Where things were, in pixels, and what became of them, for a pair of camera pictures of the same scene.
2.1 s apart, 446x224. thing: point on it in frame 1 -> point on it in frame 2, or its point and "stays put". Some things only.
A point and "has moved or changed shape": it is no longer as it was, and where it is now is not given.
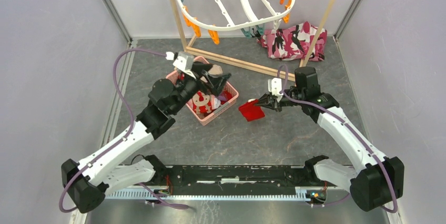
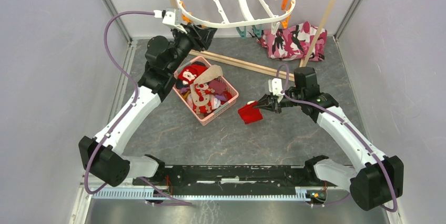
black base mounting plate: (237, 176) stays put
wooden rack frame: (282, 74) stays put
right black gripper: (267, 100) stays put
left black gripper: (215, 84) -> (197, 36)
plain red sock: (251, 112) stays put
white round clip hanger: (238, 24) has moved or changed shape
